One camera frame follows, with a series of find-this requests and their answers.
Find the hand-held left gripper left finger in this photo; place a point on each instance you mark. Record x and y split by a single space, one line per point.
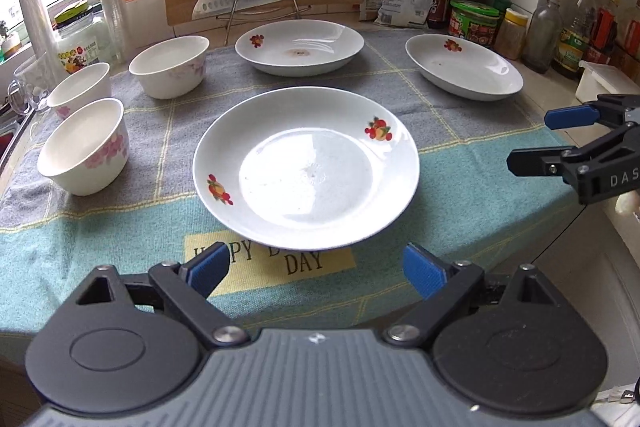
210 264

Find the white plastic container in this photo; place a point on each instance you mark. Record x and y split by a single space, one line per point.
605 79

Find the oil bottle red label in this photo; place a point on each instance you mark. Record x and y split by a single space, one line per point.
605 27

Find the white bowl faint pink flowers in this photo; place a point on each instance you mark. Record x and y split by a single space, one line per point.
170 77

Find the clear glass mug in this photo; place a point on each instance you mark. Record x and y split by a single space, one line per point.
30 77

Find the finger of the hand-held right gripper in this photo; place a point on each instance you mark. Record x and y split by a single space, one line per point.
535 162
565 117

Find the white plate two fruit prints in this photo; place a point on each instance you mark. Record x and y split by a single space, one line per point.
305 172

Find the metal sink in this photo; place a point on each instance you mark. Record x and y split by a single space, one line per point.
6 142

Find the sauce jar wide green lid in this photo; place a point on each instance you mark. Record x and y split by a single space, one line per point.
472 24

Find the wrapped stack of plastic cups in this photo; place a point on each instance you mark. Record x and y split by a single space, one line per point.
37 22

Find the glass bottle red cap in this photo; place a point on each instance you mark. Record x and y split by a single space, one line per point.
542 37

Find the grey teal checked cloth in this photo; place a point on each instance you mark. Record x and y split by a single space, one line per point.
125 232

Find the small jar dark green lid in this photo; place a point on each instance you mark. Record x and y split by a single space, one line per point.
502 3

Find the white plate red flower print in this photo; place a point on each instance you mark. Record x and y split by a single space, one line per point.
300 44
465 67

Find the spice jar yellow lid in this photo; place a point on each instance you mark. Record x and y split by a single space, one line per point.
512 37

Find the small potted plant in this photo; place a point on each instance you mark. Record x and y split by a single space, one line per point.
10 44

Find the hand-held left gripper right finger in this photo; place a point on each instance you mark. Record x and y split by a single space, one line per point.
422 272

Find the glass jar green lid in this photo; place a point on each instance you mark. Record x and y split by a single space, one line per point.
82 47

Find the clear oil bottle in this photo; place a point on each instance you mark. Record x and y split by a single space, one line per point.
631 27

